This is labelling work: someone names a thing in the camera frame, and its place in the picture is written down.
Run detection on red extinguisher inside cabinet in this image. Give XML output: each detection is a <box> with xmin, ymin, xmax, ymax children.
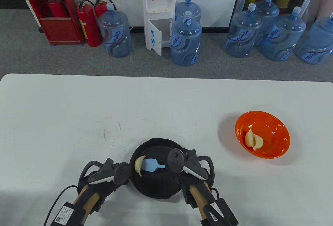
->
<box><xmin>48</xmin><ymin>0</ymin><xmax>68</xmax><ymax>18</ymax></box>

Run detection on white cable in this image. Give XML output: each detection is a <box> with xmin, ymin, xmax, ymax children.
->
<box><xmin>114</xmin><ymin>0</ymin><xmax>143</xmax><ymax>33</ymax></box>

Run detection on blue dessert shovel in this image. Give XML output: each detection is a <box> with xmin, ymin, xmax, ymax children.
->
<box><xmin>141</xmin><ymin>158</ymin><xmax>167</xmax><ymax>172</ymax></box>

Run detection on black grey left hand controller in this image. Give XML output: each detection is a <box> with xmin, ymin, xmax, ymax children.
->
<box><xmin>79</xmin><ymin>158</ymin><xmax>130</xmax><ymax>185</ymax></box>

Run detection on tall red fire extinguisher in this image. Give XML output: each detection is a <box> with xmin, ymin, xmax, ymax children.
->
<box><xmin>76</xmin><ymin>0</ymin><xmax>102</xmax><ymax>47</ymax></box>

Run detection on black wrist sensor box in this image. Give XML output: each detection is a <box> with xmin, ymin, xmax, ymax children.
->
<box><xmin>200</xmin><ymin>197</ymin><xmax>239</xmax><ymax>226</ymax></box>
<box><xmin>53</xmin><ymin>203</ymin><xmax>87</xmax><ymax>226</ymax></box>

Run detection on blue water jug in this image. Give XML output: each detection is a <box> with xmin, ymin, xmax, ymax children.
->
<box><xmin>294</xmin><ymin>10</ymin><xmax>333</xmax><ymax>65</ymax></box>
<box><xmin>175</xmin><ymin>0</ymin><xmax>202</xmax><ymax>23</ymax></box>
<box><xmin>261</xmin><ymin>6</ymin><xmax>307</xmax><ymax>62</ymax></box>
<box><xmin>225</xmin><ymin>3</ymin><xmax>263</xmax><ymax>58</ymax></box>
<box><xmin>171</xmin><ymin>11</ymin><xmax>202</xmax><ymax>67</ymax></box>
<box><xmin>98</xmin><ymin>3</ymin><xmax>132</xmax><ymax>58</ymax></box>
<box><xmin>254</xmin><ymin>0</ymin><xmax>280</xmax><ymax>47</ymax></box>

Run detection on person's left hand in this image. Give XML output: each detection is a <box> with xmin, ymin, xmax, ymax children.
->
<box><xmin>78</xmin><ymin>162</ymin><xmax>131</xmax><ymax>213</ymax></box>

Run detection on black right wrist sensor box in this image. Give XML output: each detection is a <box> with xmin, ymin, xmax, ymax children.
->
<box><xmin>200</xmin><ymin>197</ymin><xmax>239</xmax><ymax>226</ymax></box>

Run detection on black grey hand controller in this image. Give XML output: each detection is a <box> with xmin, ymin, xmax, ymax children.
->
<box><xmin>168</xmin><ymin>149</ymin><xmax>215</xmax><ymax>185</ymax></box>
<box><xmin>79</xmin><ymin>158</ymin><xmax>130</xmax><ymax>185</ymax></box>

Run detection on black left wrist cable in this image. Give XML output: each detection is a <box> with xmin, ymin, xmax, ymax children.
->
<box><xmin>44</xmin><ymin>186</ymin><xmax>78</xmax><ymax>226</ymax></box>

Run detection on person's left forearm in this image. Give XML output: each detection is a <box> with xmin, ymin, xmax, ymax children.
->
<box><xmin>72</xmin><ymin>186</ymin><xmax>99</xmax><ymax>215</ymax></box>

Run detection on red fire extinguisher cabinet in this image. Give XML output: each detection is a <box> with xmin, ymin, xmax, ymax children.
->
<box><xmin>21</xmin><ymin>0</ymin><xmax>85</xmax><ymax>46</ymax></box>

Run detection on black frying pan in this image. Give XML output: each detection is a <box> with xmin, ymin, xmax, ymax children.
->
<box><xmin>129</xmin><ymin>138</ymin><xmax>197</xmax><ymax>199</ymax></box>

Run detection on pale yellow dumpling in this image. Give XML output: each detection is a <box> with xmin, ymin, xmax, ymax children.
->
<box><xmin>253</xmin><ymin>134</ymin><xmax>264</xmax><ymax>151</ymax></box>
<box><xmin>245</xmin><ymin>128</ymin><xmax>257</xmax><ymax>147</ymax></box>
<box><xmin>135</xmin><ymin>156</ymin><xmax>147</xmax><ymax>177</ymax></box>

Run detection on black left wrist sensor box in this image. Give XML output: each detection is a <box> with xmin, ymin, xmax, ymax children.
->
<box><xmin>53</xmin><ymin>203</ymin><xmax>87</xmax><ymax>226</ymax></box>

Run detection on person's right hand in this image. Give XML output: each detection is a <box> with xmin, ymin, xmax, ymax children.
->
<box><xmin>182</xmin><ymin>155</ymin><xmax>217</xmax><ymax>209</ymax></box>

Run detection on black grey right hand controller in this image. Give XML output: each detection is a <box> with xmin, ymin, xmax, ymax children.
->
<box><xmin>168</xmin><ymin>149</ymin><xmax>215</xmax><ymax>185</ymax></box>

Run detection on short red fire extinguisher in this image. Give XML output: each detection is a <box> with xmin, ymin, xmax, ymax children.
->
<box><xmin>93</xmin><ymin>0</ymin><xmax>117</xmax><ymax>20</ymax></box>

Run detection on white water dispenser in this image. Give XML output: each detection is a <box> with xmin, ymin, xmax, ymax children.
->
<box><xmin>144</xmin><ymin>0</ymin><xmax>176</xmax><ymax>56</ymax></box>

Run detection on person's right forearm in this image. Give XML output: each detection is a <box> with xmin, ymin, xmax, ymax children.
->
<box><xmin>189</xmin><ymin>184</ymin><xmax>216</xmax><ymax>218</ymax></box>

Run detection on orange plastic bowl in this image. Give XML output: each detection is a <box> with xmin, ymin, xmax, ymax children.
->
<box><xmin>235</xmin><ymin>111</ymin><xmax>291</xmax><ymax>159</ymax></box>

